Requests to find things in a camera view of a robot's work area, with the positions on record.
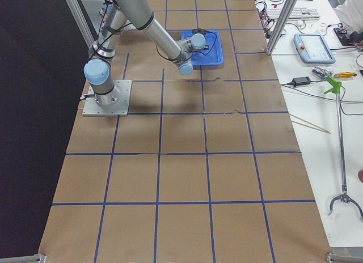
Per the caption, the black power adapter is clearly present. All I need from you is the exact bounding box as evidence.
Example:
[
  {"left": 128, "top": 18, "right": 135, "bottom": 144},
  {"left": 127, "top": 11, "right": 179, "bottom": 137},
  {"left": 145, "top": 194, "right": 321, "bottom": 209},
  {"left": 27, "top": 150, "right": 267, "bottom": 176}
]
[{"left": 291, "top": 77, "right": 311, "bottom": 87}]

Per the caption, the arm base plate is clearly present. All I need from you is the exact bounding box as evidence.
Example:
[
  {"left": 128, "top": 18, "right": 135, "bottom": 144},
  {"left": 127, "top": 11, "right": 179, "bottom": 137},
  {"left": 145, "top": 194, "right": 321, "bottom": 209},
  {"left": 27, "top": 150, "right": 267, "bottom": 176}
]
[{"left": 82, "top": 80, "right": 132, "bottom": 116}]

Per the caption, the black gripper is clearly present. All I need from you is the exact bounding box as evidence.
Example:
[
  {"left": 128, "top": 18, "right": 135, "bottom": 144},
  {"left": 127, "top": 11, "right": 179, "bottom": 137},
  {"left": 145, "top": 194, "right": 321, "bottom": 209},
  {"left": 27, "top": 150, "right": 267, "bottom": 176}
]
[{"left": 191, "top": 28, "right": 209, "bottom": 35}]

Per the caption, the green grabber tool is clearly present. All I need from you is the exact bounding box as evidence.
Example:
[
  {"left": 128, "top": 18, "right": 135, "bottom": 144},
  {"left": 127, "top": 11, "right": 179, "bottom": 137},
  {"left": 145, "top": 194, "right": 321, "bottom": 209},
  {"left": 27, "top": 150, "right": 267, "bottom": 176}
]
[{"left": 324, "top": 77, "right": 362, "bottom": 221}]

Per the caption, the teach pendant tablet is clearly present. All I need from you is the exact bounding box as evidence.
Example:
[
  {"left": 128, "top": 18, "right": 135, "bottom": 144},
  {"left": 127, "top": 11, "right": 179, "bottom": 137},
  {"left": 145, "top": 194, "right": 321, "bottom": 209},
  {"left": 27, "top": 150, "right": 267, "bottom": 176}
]
[{"left": 293, "top": 33, "right": 336, "bottom": 64}]

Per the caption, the white keyboard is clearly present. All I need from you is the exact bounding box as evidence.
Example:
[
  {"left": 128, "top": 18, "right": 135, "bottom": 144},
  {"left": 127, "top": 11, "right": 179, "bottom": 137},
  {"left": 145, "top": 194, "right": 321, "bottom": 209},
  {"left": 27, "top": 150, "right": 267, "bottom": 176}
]
[{"left": 266, "top": 8, "right": 320, "bottom": 20}]

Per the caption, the blue plastic tray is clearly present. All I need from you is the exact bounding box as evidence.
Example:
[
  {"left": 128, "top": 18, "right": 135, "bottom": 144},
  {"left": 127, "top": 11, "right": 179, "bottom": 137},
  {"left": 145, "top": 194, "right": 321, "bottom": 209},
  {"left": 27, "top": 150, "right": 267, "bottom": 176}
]
[{"left": 181, "top": 30, "right": 224, "bottom": 69}]

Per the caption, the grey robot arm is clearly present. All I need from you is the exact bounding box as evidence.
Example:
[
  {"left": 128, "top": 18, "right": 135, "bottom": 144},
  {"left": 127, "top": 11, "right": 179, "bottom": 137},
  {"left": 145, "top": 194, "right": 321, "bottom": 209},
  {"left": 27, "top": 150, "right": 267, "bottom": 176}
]
[{"left": 83, "top": 0, "right": 208, "bottom": 108}]

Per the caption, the aluminium frame post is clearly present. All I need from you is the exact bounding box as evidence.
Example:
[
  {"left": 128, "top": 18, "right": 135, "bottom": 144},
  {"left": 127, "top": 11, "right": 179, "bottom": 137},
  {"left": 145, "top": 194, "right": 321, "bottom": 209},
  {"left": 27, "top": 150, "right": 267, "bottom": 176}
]
[{"left": 265, "top": 0, "right": 297, "bottom": 56}]

